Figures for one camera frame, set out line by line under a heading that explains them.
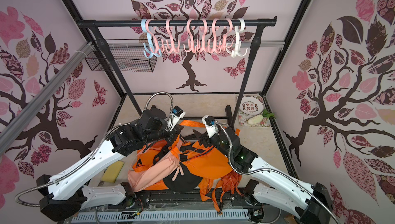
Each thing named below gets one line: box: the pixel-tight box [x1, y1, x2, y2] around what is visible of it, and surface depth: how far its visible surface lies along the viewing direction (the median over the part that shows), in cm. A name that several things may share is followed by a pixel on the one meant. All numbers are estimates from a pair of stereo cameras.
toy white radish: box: [246, 108, 275, 125], surface depth 103 cm
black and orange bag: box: [163, 141, 233, 193], surface depth 78 cm
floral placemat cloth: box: [238, 96, 272, 127], surface depth 105 cm
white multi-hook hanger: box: [225, 17, 249, 59], surface depth 53 cm
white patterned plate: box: [239, 95, 265, 116], surface depth 112 cm
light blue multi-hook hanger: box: [140, 18, 162, 59], surface depth 53 cm
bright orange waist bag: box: [178, 119, 233, 180], surface depth 78 cm
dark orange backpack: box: [211, 170, 245, 215], surface depth 75 cm
